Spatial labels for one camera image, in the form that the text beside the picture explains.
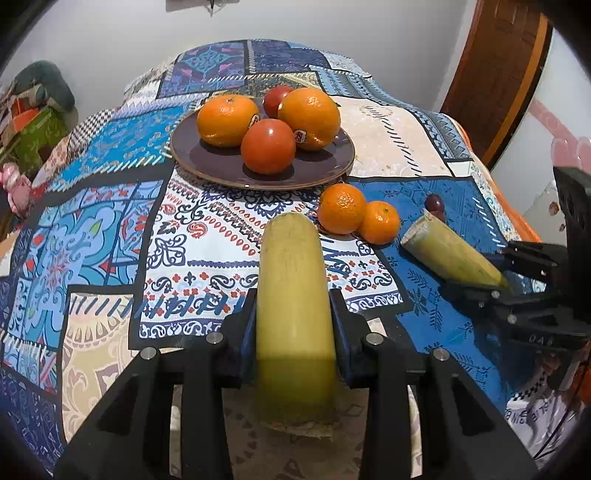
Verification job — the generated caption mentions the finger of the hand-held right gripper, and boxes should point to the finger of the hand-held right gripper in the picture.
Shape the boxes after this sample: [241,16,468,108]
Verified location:
[442,281,561,329]
[500,240,570,280]

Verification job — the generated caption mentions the small mandarin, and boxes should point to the small mandarin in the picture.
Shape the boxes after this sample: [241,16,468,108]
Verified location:
[358,200,402,246]
[317,183,367,236]

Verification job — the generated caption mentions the orange bed sheet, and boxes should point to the orange bed sheet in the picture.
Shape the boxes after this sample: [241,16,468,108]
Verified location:
[436,112,542,244]

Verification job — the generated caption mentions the red tomato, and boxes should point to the red tomato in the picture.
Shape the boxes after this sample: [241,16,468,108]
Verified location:
[263,85,294,119]
[240,118,297,175]

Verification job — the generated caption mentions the wooden door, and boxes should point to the wooden door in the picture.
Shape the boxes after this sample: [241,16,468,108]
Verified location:
[438,0,554,168]

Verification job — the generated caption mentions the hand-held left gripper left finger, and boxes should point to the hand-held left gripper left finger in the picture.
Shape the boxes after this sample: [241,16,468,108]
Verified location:
[54,288,258,480]

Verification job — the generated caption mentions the large orange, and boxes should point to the large orange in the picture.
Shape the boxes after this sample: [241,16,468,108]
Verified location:
[277,87,342,152]
[197,93,261,149]

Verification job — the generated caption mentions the pink toy figure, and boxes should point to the pink toy figure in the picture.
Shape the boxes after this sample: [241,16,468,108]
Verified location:
[0,161,34,219]

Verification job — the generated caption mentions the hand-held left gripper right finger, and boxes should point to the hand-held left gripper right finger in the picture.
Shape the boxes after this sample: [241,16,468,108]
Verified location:
[329,289,539,480]

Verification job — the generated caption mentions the dark red grape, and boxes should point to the dark red grape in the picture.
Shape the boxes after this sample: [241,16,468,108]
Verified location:
[424,194,447,223]

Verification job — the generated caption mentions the orange box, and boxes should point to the orange box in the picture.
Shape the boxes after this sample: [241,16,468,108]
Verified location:
[8,95,38,121]

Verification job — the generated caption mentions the patchwork blanket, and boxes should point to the patchwork blanket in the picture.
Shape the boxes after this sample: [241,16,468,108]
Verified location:
[0,39,548,480]

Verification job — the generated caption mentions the purple plate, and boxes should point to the purple plate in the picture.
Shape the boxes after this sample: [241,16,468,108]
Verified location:
[169,95,356,191]

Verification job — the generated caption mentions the person's printed white clothing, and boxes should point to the person's printed white clothing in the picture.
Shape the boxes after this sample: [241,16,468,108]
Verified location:
[505,351,585,464]

